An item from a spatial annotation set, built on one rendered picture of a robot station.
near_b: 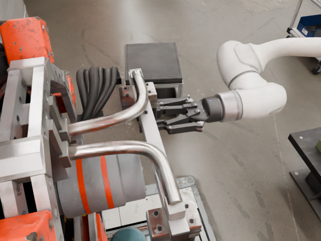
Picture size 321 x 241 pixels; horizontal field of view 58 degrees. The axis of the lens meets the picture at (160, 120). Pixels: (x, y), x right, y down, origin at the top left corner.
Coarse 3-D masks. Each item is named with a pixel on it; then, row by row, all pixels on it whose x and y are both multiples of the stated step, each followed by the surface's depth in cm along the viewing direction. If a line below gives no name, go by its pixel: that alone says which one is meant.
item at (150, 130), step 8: (128, 72) 72; (136, 96) 67; (144, 112) 63; (152, 112) 63; (144, 120) 61; (152, 120) 61; (144, 128) 60; (152, 128) 60; (144, 136) 60; (152, 136) 58; (160, 144) 57; (152, 168) 56; (160, 184) 51; (160, 192) 50; (160, 200) 52; (168, 224) 47; (176, 224) 46; (184, 224) 46; (176, 232) 45; (184, 232) 46; (176, 240) 47
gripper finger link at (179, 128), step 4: (180, 124) 79; (184, 124) 79; (188, 124) 79; (192, 124) 79; (196, 124) 79; (200, 124) 79; (168, 128) 78; (172, 128) 78; (176, 128) 78; (180, 128) 79; (184, 128) 79; (188, 128) 79; (192, 128) 80; (168, 132) 80; (172, 132) 80; (176, 132) 80; (180, 132) 80
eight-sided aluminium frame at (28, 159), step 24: (24, 72) 51; (48, 72) 53; (24, 96) 51; (48, 96) 50; (0, 120) 42; (48, 120) 47; (72, 120) 83; (0, 144) 39; (24, 144) 40; (48, 144) 43; (0, 168) 38; (24, 168) 38; (48, 168) 40; (0, 192) 38; (48, 192) 39; (96, 240) 80
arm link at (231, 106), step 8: (216, 96) 85; (224, 96) 82; (232, 96) 82; (224, 104) 81; (232, 104) 81; (240, 104) 81; (224, 112) 81; (232, 112) 81; (240, 112) 82; (224, 120) 83; (232, 120) 84
